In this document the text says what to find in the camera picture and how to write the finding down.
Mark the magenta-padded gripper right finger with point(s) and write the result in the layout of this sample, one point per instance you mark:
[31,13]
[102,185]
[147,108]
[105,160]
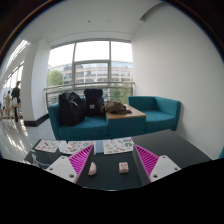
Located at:
[148,160]

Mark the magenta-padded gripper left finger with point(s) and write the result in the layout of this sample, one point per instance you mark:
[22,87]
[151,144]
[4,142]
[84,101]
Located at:
[80,160]

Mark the colourful sticker sheet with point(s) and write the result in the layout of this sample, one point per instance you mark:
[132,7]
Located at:
[47,145]
[76,146]
[118,146]

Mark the teal two-seat sofa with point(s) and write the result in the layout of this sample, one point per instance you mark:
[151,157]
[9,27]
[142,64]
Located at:
[90,130]

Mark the teal side table wooden top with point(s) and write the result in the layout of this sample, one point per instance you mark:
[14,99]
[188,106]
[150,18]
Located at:
[126,126]

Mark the teal armchair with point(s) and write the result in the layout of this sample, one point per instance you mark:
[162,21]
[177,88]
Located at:
[160,116]

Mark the glossy black backpack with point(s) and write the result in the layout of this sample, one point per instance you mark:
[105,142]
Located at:
[71,109]

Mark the black backpack with label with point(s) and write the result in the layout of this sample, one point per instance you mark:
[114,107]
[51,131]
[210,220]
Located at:
[94,101]

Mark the crumpled brown bag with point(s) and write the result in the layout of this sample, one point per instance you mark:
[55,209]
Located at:
[117,107]

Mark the metal balcony railing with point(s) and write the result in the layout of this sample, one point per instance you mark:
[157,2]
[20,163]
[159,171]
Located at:
[90,85]

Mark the person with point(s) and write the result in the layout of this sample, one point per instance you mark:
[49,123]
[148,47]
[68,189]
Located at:
[15,96]
[7,101]

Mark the grey-framed large window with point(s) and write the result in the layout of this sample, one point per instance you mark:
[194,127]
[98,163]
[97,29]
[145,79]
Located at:
[73,53]

